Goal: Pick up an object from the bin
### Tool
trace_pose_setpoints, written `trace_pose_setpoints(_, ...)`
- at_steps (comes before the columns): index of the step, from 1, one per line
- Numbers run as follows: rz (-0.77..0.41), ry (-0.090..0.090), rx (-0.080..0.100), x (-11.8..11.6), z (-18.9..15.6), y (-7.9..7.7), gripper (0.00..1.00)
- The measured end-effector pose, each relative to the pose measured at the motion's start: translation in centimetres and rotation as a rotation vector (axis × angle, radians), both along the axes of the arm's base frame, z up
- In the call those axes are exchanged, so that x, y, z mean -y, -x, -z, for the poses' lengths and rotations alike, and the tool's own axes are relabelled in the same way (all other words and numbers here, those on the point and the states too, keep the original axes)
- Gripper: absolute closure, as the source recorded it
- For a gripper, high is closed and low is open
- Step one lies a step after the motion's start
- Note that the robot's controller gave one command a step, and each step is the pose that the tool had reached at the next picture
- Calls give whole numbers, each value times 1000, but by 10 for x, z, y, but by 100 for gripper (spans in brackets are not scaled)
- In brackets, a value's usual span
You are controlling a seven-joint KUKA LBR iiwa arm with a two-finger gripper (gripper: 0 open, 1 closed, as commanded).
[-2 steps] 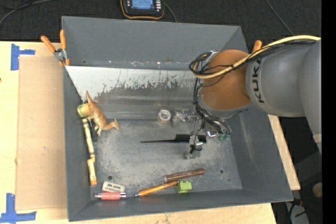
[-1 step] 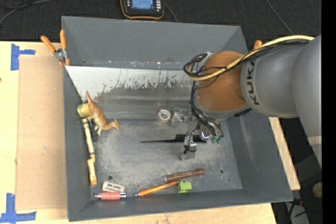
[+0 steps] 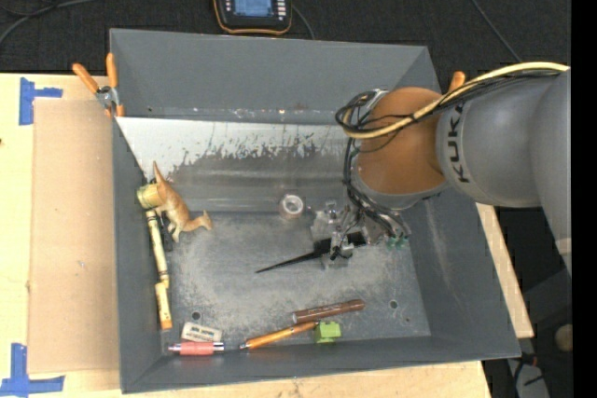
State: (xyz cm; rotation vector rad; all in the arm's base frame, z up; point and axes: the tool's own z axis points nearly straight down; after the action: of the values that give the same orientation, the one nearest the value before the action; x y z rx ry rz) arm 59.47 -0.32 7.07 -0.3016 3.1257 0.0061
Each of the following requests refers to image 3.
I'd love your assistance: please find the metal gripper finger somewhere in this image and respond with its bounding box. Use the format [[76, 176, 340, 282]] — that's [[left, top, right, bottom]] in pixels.
[[310, 199, 350, 241], [320, 235, 356, 271]]

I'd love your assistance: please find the clear tape roll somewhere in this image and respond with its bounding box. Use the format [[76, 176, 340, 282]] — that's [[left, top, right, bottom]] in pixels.
[[278, 193, 307, 221]]

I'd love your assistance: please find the black pointed spike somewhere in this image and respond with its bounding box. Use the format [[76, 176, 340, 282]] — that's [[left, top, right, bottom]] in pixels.
[[255, 231, 368, 275]]

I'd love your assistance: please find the brown marker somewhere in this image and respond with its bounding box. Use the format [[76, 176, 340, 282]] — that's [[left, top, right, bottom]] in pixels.
[[291, 298, 367, 325]]

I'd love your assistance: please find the green toy block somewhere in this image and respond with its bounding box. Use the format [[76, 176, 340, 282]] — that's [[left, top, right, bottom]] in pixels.
[[312, 320, 343, 345]]

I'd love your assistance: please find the orange pencil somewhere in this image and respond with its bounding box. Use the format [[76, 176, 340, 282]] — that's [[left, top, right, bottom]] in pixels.
[[238, 320, 321, 351]]

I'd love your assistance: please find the tan toy kangaroo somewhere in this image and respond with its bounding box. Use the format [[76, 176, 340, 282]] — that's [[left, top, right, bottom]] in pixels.
[[152, 159, 214, 243]]

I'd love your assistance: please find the grey metal bin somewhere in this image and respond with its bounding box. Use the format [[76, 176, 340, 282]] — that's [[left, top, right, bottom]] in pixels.
[[107, 27, 522, 394]]

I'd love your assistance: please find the white eraser with blue print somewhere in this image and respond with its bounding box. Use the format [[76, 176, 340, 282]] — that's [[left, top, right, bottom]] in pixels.
[[179, 322, 224, 343]]

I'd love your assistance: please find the pink and silver tube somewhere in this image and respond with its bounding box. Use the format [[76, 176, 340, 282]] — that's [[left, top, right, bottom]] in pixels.
[[167, 340, 227, 357]]

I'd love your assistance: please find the brass-coloured cylinder cap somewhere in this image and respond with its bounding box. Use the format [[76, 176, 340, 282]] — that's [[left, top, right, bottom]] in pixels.
[[135, 182, 162, 210]]

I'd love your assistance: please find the short yellow crayon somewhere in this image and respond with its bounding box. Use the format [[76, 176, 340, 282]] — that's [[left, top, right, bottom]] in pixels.
[[154, 281, 174, 332]]

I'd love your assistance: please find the brown cardboard board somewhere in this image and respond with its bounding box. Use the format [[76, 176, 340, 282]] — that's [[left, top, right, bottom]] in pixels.
[[26, 97, 123, 377]]

